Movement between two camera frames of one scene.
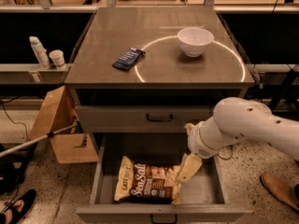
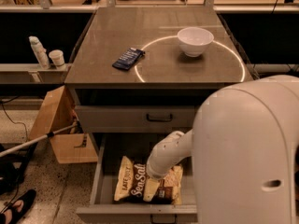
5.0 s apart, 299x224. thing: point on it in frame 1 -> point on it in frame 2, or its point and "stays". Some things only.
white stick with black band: (34, 140) stays
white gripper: (198, 139) -> (153, 171)
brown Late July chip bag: (147, 183) stays
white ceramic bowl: (194, 40) stays
